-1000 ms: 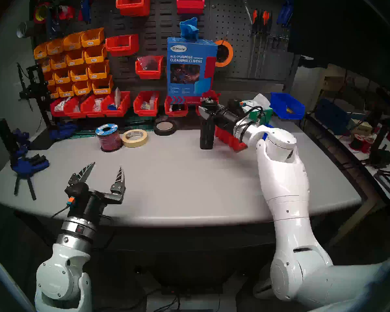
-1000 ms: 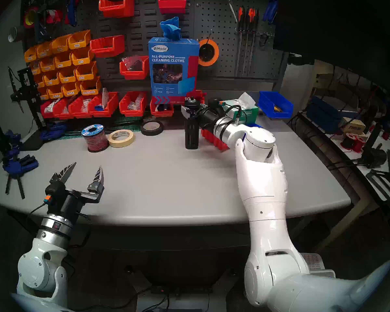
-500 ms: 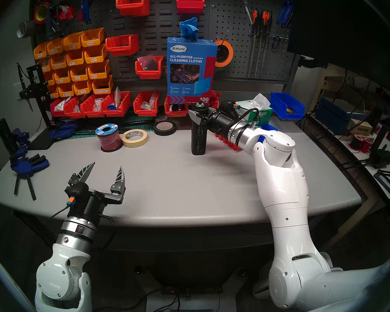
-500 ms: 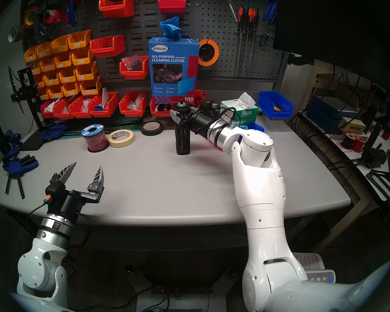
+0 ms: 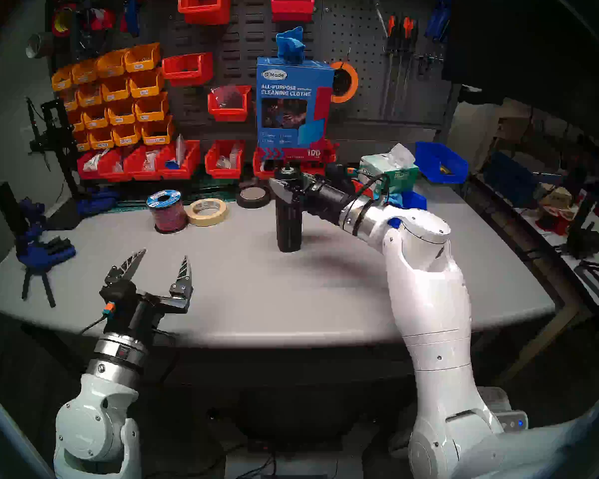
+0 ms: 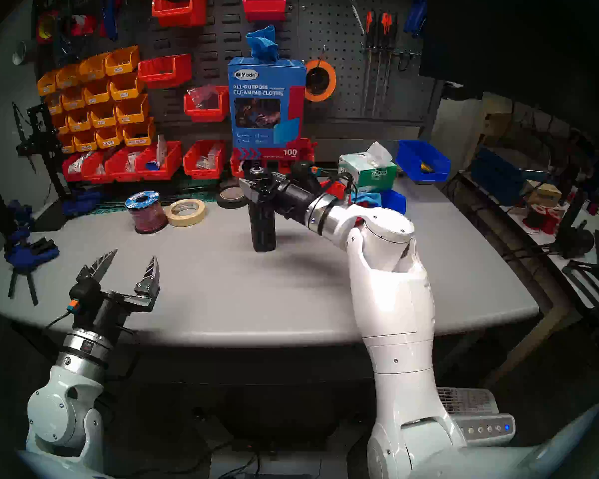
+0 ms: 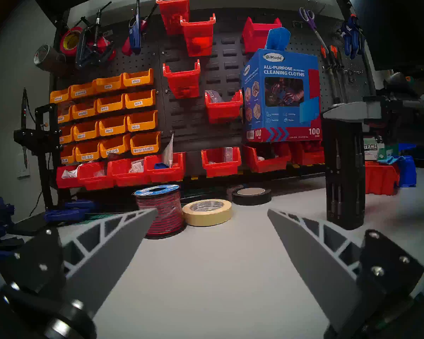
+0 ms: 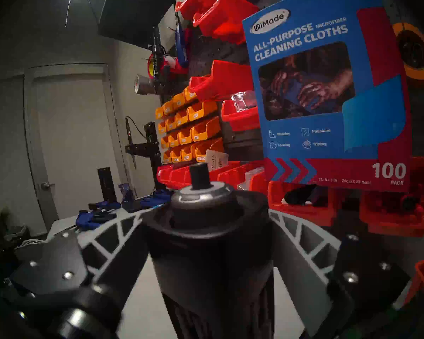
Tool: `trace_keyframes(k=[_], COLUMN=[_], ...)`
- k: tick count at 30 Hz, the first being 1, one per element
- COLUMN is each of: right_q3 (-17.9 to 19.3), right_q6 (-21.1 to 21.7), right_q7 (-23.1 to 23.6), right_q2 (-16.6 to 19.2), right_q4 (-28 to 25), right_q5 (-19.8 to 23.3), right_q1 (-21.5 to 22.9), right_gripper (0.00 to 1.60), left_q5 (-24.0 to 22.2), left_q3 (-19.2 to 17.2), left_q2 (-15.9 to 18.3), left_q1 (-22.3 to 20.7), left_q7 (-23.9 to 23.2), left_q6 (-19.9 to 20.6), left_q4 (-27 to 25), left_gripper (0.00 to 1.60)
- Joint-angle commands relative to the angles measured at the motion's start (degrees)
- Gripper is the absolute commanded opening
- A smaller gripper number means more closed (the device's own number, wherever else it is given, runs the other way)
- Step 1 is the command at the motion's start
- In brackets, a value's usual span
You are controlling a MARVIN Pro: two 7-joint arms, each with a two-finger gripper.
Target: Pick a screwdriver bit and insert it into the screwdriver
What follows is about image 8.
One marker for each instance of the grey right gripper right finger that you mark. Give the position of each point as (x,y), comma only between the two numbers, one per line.
(304,278)

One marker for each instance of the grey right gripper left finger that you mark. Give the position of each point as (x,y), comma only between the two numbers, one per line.
(109,250)

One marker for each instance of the black electric screwdriver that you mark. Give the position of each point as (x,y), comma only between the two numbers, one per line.
(212,271)

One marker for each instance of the black cylinder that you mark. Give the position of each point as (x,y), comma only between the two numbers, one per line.
(107,186)

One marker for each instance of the black white small tool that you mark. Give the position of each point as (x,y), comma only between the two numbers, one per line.
(298,195)

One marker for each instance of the orange plastic parts bin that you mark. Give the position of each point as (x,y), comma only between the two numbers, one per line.
(185,138)
(167,159)
(159,114)
(188,156)
(168,109)
(179,102)
(171,125)
(162,129)
(205,133)
(201,114)
(165,144)
(176,157)
(202,154)
(174,142)
(189,94)
(182,120)

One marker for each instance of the black tool stand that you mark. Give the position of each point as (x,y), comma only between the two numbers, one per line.
(150,147)

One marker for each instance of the clear plastic parts bag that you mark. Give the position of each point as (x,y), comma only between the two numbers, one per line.
(243,101)
(256,177)

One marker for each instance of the grey door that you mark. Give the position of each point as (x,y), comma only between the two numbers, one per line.
(74,130)

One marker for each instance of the blue cleaning cloths box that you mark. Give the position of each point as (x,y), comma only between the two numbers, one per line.
(321,147)

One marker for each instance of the white paper packet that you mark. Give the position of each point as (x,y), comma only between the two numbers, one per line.
(215,160)

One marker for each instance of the red yellow tape roll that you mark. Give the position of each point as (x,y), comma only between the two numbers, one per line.
(150,68)

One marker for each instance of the red white tape roll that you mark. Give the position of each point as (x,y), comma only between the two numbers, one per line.
(175,66)

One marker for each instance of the black caulking gun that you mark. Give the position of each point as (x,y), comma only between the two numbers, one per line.
(157,59)

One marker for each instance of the black grey overhead shelf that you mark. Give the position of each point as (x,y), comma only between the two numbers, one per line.
(137,17)

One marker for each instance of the orange tape roll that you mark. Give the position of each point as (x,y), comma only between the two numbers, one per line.
(422,73)

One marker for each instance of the grey duct tape roll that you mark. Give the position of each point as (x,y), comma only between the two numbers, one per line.
(145,84)

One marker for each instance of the black pegboard wall panel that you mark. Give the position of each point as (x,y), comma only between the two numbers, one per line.
(215,52)

